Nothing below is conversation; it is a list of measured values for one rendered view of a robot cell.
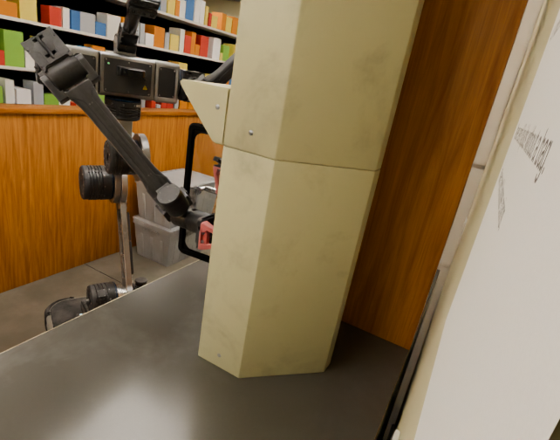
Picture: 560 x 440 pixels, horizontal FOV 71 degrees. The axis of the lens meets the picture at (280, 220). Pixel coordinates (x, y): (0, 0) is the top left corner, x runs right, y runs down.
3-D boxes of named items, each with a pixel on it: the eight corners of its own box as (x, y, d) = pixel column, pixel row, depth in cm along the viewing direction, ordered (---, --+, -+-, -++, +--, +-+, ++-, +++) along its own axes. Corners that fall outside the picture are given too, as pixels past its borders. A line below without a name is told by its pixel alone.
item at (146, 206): (218, 215, 348) (223, 179, 337) (170, 232, 296) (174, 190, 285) (182, 202, 364) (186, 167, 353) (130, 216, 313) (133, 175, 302)
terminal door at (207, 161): (265, 284, 112) (290, 145, 99) (177, 251, 122) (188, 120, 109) (266, 282, 113) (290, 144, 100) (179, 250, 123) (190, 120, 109)
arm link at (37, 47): (50, 13, 86) (8, 37, 84) (93, 70, 91) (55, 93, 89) (66, 58, 127) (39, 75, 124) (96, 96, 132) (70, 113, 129)
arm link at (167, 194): (184, 191, 108) (159, 210, 106) (166, 163, 98) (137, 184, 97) (208, 215, 101) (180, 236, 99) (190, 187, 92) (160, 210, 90)
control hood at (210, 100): (299, 138, 99) (307, 97, 96) (221, 146, 72) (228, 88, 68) (261, 128, 104) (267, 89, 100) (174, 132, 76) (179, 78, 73)
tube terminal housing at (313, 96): (350, 334, 105) (436, 16, 79) (296, 412, 77) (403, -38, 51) (269, 299, 115) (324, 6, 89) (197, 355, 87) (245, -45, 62)
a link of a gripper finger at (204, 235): (244, 224, 92) (213, 213, 96) (226, 232, 85) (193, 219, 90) (241, 251, 94) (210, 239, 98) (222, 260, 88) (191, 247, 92)
